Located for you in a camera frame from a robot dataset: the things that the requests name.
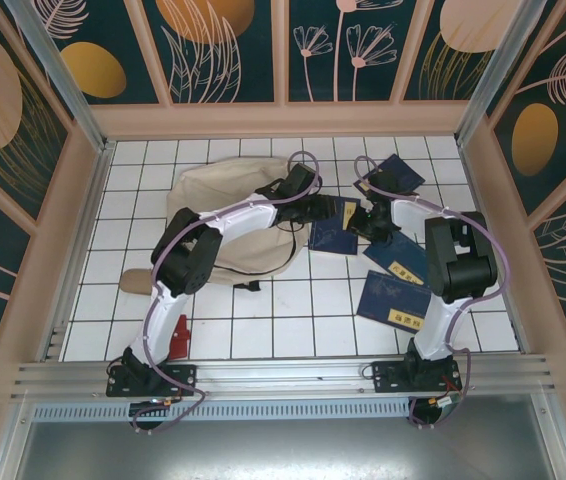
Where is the navy book with yellow label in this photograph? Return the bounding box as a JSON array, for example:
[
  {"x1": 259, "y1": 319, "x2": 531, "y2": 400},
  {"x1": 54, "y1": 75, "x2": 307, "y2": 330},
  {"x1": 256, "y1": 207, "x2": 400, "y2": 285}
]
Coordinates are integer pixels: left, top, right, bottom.
[
  {"x1": 362, "y1": 228, "x2": 432, "y2": 289},
  {"x1": 308, "y1": 196, "x2": 364, "y2": 257},
  {"x1": 356, "y1": 269, "x2": 432, "y2": 331},
  {"x1": 352, "y1": 153, "x2": 424, "y2": 201}
]

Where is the beige fabric backpack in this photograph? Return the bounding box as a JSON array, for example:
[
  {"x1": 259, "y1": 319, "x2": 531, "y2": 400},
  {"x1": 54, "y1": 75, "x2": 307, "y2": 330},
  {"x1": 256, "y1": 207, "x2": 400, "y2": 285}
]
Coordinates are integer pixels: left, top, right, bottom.
[{"x1": 166, "y1": 155, "x2": 314, "y2": 292}]

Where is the tan pencil case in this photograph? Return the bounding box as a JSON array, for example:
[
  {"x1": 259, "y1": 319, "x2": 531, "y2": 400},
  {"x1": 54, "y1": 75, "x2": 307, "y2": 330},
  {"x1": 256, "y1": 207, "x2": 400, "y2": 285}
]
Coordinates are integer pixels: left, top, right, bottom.
[{"x1": 121, "y1": 268, "x2": 157, "y2": 296}]

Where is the red wallet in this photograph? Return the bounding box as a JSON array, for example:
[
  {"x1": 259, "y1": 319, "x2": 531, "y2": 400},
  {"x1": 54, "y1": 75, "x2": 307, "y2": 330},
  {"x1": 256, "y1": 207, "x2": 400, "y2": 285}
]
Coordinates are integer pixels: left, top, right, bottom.
[{"x1": 171, "y1": 314, "x2": 190, "y2": 360}]

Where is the small green circuit board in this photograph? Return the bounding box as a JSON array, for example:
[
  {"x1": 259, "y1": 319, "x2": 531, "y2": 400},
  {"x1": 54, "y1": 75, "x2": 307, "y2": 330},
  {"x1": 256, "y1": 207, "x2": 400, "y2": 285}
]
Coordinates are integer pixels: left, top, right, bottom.
[{"x1": 432, "y1": 392, "x2": 464, "y2": 416}]

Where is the grey metal panel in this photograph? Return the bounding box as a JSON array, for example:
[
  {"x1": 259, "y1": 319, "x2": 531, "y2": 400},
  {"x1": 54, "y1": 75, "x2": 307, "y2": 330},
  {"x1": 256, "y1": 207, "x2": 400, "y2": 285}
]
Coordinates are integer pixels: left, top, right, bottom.
[{"x1": 0, "y1": 418, "x2": 566, "y2": 480}]

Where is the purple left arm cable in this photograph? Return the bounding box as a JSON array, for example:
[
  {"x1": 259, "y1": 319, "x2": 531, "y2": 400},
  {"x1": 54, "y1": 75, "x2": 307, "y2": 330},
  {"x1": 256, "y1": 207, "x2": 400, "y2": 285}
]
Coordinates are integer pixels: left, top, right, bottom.
[{"x1": 132, "y1": 148, "x2": 324, "y2": 435}]

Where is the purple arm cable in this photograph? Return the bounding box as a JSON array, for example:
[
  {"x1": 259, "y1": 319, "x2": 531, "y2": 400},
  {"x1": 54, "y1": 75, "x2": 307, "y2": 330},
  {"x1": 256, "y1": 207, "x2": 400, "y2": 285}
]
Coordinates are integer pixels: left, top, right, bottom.
[
  {"x1": 353, "y1": 154, "x2": 512, "y2": 430},
  {"x1": 132, "y1": 148, "x2": 324, "y2": 435}
]

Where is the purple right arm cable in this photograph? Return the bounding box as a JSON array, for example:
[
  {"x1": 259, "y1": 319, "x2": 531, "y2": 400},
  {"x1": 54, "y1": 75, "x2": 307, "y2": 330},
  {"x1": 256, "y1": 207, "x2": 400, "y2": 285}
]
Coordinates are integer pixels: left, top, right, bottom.
[{"x1": 353, "y1": 154, "x2": 512, "y2": 430}]

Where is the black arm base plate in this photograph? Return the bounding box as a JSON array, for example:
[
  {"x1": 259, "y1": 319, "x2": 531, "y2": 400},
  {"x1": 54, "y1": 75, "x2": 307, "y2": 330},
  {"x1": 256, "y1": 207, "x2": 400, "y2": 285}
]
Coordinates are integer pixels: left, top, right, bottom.
[
  {"x1": 371, "y1": 360, "x2": 463, "y2": 396},
  {"x1": 106, "y1": 363, "x2": 198, "y2": 399}
]

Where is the aluminium mounting rail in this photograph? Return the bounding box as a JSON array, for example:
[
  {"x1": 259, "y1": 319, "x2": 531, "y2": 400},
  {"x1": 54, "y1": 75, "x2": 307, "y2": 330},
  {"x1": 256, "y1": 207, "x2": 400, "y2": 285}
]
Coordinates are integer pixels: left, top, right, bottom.
[{"x1": 10, "y1": 353, "x2": 558, "y2": 402}]

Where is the aluminium frame post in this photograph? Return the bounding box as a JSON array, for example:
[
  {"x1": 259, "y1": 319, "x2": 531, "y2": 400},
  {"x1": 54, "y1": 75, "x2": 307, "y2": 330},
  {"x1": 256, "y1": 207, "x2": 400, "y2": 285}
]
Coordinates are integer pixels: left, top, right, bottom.
[
  {"x1": 455, "y1": 0, "x2": 560, "y2": 144},
  {"x1": 2, "y1": 0, "x2": 114, "y2": 154}
]

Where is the grey slotted cable duct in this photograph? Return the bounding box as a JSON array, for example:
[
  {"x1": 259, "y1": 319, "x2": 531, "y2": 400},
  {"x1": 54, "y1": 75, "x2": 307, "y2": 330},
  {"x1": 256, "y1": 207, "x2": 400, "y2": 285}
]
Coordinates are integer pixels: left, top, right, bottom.
[{"x1": 30, "y1": 401, "x2": 414, "y2": 422}]

